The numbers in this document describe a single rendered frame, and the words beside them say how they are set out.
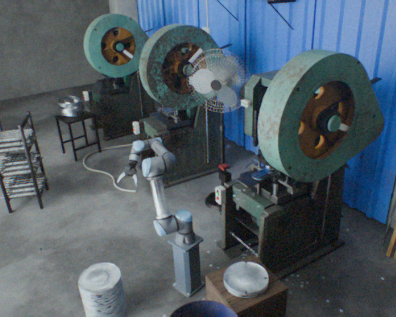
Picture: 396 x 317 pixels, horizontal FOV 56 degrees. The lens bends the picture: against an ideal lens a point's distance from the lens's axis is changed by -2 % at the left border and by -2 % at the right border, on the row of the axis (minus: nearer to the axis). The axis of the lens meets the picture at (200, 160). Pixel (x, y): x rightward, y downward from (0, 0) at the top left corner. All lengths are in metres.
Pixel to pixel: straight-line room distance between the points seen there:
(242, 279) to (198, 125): 2.18
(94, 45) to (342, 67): 3.54
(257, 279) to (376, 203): 1.72
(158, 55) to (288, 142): 1.81
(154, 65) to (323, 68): 1.82
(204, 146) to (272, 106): 2.32
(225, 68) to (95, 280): 1.96
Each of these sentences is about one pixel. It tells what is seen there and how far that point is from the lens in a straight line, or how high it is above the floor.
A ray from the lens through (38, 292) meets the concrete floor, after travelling 3.36.
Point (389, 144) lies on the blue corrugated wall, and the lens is 3.64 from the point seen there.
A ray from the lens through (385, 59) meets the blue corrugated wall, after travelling 3.53.
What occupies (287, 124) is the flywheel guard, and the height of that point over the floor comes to 1.39.
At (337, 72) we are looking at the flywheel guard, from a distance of 2.41.
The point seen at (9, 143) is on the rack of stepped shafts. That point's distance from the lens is 4.15.
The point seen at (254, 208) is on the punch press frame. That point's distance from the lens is 2.90.
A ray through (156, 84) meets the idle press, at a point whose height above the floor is 1.23.
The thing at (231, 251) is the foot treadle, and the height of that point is 0.16.
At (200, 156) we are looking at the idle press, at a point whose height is 0.22.
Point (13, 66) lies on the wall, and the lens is 8.71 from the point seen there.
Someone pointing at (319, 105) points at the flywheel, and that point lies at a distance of 2.47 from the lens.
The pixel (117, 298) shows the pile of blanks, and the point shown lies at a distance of 2.83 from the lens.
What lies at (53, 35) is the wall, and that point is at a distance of 8.76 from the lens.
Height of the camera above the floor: 2.18
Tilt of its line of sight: 26 degrees down
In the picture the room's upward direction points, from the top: 2 degrees counter-clockwise
